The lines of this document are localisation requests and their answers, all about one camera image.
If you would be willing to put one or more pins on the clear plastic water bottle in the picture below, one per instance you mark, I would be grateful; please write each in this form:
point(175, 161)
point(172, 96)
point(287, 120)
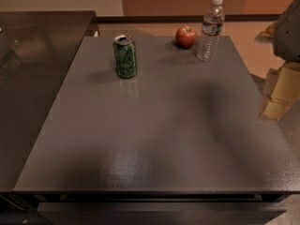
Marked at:
point(213, 20)

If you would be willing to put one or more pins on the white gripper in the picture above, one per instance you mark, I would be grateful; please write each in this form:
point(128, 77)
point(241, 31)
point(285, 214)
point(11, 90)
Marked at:
point(288, 35)

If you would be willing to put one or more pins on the red apple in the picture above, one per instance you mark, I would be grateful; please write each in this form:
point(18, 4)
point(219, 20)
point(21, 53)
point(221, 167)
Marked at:
point(185, 37)

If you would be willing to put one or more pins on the green soda can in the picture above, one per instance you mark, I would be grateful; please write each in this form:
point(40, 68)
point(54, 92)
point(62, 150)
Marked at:
point(125, 56)

